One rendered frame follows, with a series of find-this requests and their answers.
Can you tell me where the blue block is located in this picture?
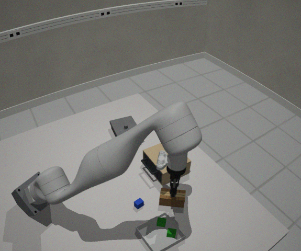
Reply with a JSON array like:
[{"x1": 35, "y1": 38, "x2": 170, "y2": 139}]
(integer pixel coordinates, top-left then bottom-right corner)
[{"x1": 134, "y1": 198, "x2": 144, "y2": 209}]

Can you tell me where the brown cardboard box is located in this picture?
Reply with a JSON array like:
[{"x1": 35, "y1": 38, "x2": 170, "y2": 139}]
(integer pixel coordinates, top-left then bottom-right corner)
[{"x1": 159, "y1": 188, "x2": 186, "y2": 208}]

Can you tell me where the green block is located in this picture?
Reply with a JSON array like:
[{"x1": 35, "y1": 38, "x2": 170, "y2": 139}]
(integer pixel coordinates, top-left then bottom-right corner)
[
  {"x1": 157, "y1": 217, "x2": 166, "y2": 227},
  {"x1": 166, "y1": 228, "x2": 176, "y2": 238}
]

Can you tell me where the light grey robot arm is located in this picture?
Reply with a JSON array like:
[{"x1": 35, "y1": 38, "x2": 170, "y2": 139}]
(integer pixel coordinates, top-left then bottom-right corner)
[{"x1": 24, "y1": 101, "x2": 202, "y2": 204}]

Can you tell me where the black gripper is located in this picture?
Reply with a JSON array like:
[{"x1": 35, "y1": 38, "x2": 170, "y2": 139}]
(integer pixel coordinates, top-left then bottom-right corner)
[{"x1": 166, "y1": 167, "x2": 186, "y2": 197}]

